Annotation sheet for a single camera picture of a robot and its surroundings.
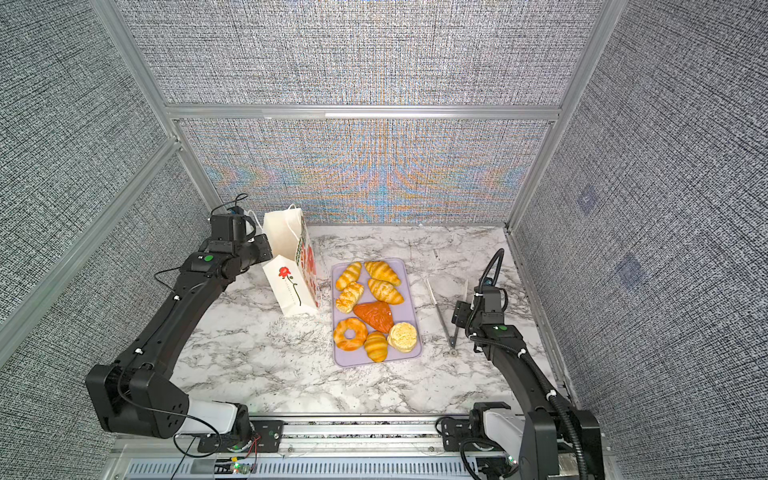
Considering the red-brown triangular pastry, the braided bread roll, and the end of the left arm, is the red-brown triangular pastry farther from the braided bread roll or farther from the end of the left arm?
the end of the left arm

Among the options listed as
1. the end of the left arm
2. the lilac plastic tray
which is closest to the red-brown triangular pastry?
the lilac plastic tray

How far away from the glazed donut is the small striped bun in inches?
0.7

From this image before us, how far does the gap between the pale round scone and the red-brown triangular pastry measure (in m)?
0.03

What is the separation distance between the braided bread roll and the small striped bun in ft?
0.39

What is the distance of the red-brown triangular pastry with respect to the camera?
3.00 ft

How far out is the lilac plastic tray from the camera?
2.86 feet

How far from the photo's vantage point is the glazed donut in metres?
0.88

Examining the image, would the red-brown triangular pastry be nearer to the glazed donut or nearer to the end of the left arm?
the glazed donut

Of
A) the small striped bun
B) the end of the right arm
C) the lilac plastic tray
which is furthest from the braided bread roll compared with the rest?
the end of the right arm

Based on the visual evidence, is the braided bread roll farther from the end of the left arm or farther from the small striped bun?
the end of the left arm

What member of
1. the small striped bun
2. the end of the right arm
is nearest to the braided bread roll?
the small striped bun

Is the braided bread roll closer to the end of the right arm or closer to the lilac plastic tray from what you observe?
the lilac plastic tray

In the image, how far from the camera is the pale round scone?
0.87 m
